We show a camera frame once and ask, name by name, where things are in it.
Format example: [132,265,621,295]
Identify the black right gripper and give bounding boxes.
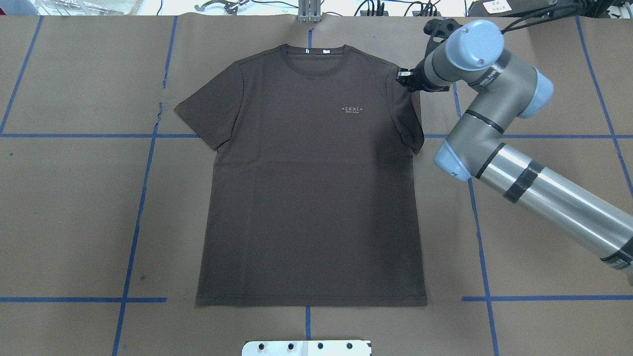
[396,59,449,92]

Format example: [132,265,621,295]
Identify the dark brown t-shirt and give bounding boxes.
[174,44,427,308]

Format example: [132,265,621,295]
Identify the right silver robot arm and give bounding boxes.
[397,19,633,279]

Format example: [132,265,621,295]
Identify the brown paper table cover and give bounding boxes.
[0,13,632,356]

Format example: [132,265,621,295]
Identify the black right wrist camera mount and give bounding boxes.
[423,18,463,55]

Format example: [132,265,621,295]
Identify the aluminium profile post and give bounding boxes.
[298,0,322,23]

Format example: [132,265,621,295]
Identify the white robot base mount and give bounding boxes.
[241,340,373,356]

